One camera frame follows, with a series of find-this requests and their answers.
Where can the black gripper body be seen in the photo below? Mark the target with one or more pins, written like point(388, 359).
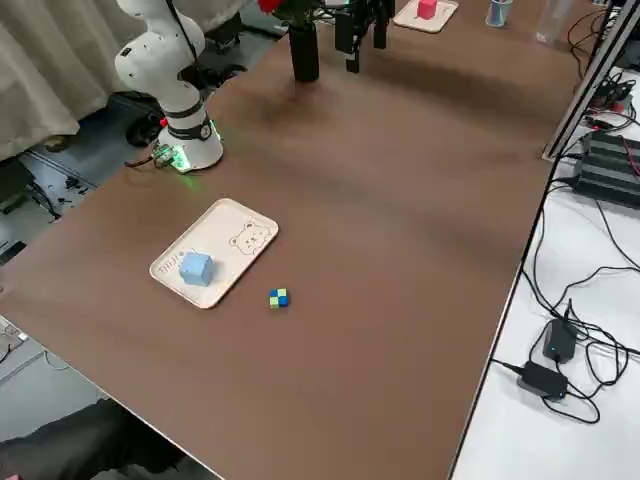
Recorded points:
point(372, 5)

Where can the red foam block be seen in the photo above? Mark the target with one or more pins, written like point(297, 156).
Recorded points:
point(426, 9)

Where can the blue foam block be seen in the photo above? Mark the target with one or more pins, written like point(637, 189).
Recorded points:
point(196, 270)

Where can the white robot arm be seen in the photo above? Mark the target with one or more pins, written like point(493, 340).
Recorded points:
point(150, 65)

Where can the black vase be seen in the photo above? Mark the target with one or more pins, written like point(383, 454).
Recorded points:
point(305, 55)

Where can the red rose bouquet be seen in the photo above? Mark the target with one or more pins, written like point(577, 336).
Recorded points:
point(292, 10)

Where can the tray with rabbit print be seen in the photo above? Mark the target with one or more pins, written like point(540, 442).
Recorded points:
point(445, 17)

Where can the blue translucent pen cup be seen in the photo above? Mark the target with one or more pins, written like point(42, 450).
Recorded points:
point(500, 14)

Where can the green circuit board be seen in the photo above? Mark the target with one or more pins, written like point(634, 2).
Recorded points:
point(164, 156)

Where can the tray with bear print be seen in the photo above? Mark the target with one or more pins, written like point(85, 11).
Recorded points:
point(240, 240)

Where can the black ribbed box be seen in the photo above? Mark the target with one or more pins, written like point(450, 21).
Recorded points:
point(610, 167)

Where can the green blue checkered cube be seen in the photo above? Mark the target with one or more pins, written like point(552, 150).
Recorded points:
point(280, 298)

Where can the beige curtain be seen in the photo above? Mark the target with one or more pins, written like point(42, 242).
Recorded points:
point(50, 65)

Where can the black power adapter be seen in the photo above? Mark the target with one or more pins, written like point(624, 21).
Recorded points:
point(560, 340)
point(544, 380)

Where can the person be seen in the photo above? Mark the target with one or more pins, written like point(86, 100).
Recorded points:
point(75, 442)

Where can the aluminium camera post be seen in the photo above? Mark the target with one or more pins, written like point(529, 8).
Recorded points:
point(585, 85)

